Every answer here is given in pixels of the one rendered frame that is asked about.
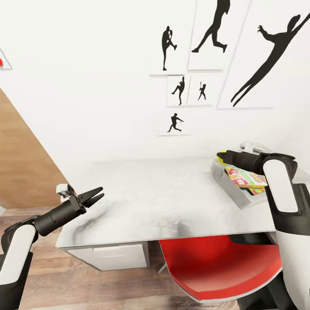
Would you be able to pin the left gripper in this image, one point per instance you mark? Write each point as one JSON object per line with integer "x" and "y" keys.
{"x": 75, "y": 206}

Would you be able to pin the toy box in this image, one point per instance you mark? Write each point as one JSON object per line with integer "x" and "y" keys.
{"x": 245, "y": 198}

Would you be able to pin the tennis ball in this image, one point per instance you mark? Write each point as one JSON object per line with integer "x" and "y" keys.
{"x": 221, "y": 160}

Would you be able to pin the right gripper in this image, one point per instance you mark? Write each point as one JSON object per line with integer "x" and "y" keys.
{"x": 234, "y": 158}

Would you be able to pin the jigsaw puzzle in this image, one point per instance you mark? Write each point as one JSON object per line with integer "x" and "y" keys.
{"x": 256, "y": 190}

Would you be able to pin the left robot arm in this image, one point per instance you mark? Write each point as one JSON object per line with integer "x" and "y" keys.
{"x": 17, "y": 240}

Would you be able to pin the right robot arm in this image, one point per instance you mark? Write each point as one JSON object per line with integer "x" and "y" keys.
{"x": 290, "y": 208}

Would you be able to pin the desk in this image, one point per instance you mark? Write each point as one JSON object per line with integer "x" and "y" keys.
{"x": 169, "y": 198}

